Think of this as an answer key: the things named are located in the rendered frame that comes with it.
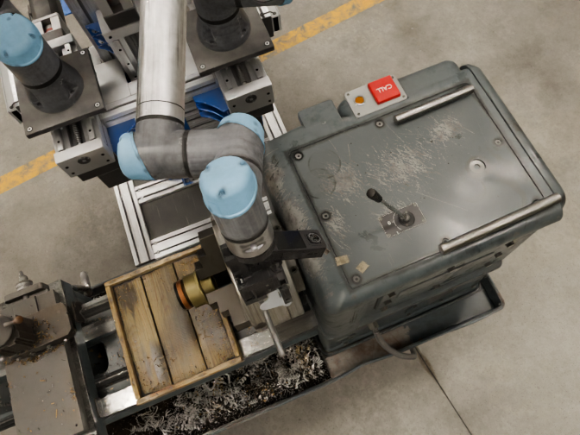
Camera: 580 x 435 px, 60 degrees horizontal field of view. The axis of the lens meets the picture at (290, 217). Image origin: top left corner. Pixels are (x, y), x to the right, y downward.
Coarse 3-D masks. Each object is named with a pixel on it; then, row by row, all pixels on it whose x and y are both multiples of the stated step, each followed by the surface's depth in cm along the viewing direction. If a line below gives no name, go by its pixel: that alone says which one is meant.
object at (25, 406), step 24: (24, 288) 139; (48, 288) 142; (0, 312) 138; (24, 312) 136; (24, 360) 132; (48, 360) 131; (72, 360) 135; (24, 384) 129; (48, 384) 129; (72, 384) 128; (24, 408) 127; (48, 408) 127; (72, 408) 126; (24, 432) 125; (48, 432) 125; (72, 432) 124
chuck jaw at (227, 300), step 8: (224, 288) 121; (232, 288) 121; (208, 296) 120; (216, 296) 120; (224, 296) 120; (232, 296) 120; (216, 304) 120; (224, 304) 119; (232, 304) 119; (240, 304) 118; (224, 312) 119; (232, 312) 118; (240, 312) 117; (232, 320) 117; (240, 320) 116; (248, 320) 116; (240, 328) 118; (256, 328) 118
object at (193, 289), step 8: (184, 280) 121; (192, 280) 121; (208, 280) 121; (176, 288) 121; (184, 288) 121; (192, 288) 120; (200, 288) 119; (208, 288) 121; (216, 288) 126; (176, 296) 120; (184, 296) 120; (192, 296) 120; (200, 296) 120; (184, 304) 120; (192, 304) 121; (200, 304) 122; (208, 304) 123
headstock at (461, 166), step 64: (448, 64) 121; (320, 128) 118; (384, 128) 116; (448, 128) 115; (512, 128) 114; (320, 192) 112; (384, 192) 111; (448, 192) 109; (512, 192) 108; (384, 256) 105; (448, 256) 105; (320, 320) 125
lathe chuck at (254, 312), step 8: (216, 224) 115; (216, 232) 113; (232, 280) 109; (240, 296) 109; (256, 304) 111; (248, 312) 111; (256, 312) 112; (272, 312) 114; (280, 312) 115; (288, 312) 116; (256, 320) 114; (264, 320) 115; (272, 320) 116; (280, 320) 118; (264, 328) 119
